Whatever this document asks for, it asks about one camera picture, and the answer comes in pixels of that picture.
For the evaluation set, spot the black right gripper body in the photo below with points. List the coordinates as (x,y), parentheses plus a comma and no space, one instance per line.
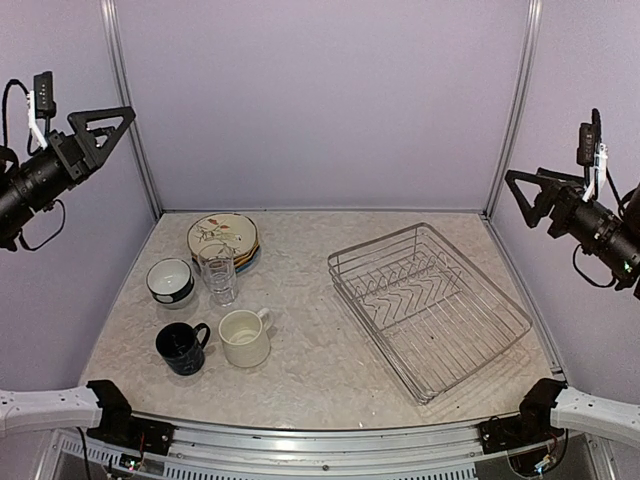
(565,220)

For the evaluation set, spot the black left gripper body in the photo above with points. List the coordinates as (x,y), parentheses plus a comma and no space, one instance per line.
(75,167)

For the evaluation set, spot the teal and white bowl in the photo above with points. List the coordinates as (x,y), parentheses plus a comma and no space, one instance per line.
(170,280)

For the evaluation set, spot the cream bird pattern plate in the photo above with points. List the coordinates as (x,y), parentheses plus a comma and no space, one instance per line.
(234,230)

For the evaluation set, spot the clear glass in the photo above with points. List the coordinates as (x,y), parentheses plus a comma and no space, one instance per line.
(214,254)
(221,282)

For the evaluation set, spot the pale green ribbed bowl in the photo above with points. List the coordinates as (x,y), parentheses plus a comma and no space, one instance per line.
(176,305)

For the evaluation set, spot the yellow polka dot plate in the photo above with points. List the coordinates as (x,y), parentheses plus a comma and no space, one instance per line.
(244,258)
(244,262)

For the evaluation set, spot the blue polka dot plate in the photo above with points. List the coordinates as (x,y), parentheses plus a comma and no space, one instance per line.
(249,265)

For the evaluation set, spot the dark blue cup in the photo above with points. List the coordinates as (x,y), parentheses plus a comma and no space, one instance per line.
(182,346)

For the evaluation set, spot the white ribbed mug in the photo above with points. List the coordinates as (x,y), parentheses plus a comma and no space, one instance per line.
(244,336)

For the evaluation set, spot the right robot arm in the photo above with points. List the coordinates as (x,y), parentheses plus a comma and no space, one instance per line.
(552,404)

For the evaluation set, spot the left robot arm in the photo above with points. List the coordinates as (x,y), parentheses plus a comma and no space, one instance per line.
(27,188)

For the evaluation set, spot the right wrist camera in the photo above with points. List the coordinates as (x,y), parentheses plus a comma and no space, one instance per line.
(592,155)

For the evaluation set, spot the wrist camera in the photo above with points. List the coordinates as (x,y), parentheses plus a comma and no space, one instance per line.
(41,107)
(592,155)

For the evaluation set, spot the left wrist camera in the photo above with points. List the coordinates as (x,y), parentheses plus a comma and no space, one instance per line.
(41,107)

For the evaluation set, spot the right aluminium frame post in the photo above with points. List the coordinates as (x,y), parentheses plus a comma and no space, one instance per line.
(518,105)

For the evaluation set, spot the aluminium frame post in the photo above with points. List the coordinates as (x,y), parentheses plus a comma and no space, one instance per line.
(518,105)
(110,20)

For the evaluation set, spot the left aluminium frame post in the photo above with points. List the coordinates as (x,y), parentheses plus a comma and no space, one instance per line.
(110,20)

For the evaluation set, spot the metal wire dish rack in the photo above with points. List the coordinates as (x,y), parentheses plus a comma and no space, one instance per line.
(434,315)

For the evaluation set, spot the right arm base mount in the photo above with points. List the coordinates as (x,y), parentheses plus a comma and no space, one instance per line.
(498,434)

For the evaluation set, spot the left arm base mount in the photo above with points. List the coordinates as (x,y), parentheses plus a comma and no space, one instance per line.
(132,432)

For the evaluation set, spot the front aluminium frame rail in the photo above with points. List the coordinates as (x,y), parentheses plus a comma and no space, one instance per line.
(201,450)

